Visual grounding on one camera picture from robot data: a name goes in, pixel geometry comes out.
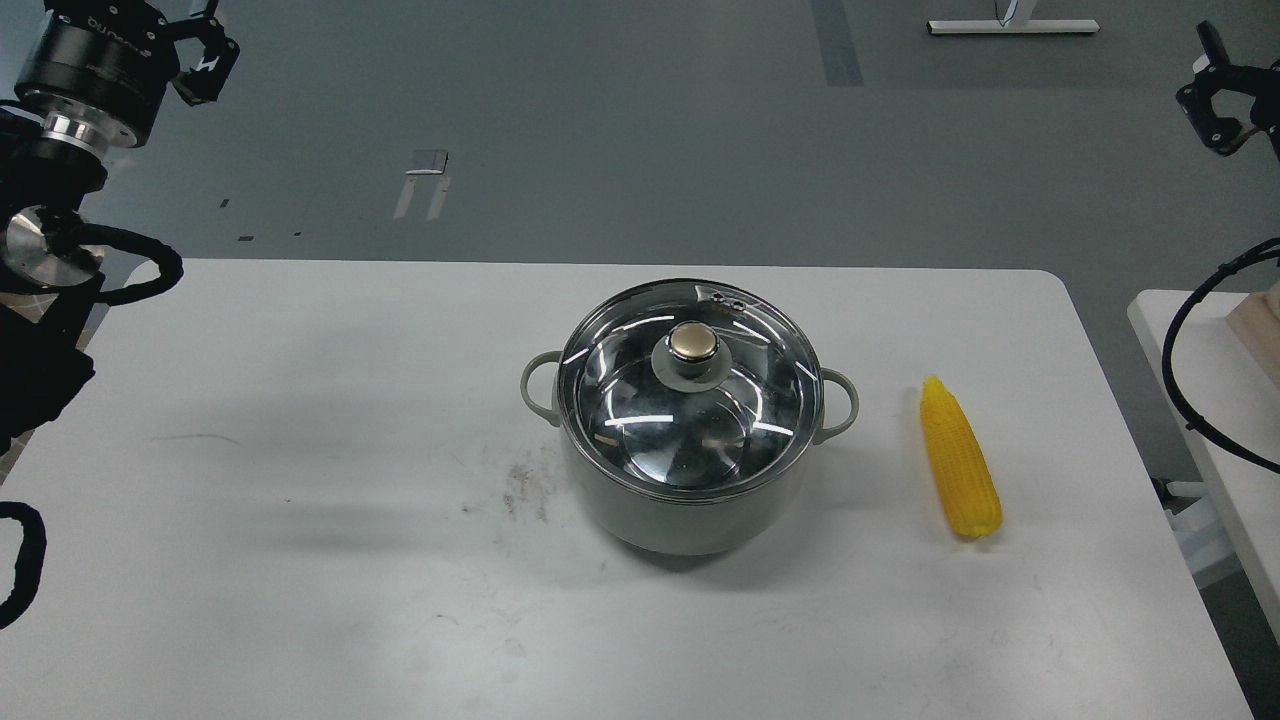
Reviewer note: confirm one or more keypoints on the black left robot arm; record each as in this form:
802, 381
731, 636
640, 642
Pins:
50, 165

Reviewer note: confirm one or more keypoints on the wooden block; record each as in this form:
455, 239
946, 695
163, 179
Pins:
1255, 322

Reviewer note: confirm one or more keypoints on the white stand base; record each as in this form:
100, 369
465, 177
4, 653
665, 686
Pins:
1015, 18

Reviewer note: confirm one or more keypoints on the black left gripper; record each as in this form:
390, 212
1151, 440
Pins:
111, 62

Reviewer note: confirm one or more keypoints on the glass pot lid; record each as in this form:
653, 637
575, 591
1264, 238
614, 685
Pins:
689, 389

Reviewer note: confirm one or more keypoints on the yellow corn cob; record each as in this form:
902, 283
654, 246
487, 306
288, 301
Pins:
964, 484

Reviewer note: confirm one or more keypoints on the grey steel cooking pot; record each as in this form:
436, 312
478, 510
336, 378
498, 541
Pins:
678, 528

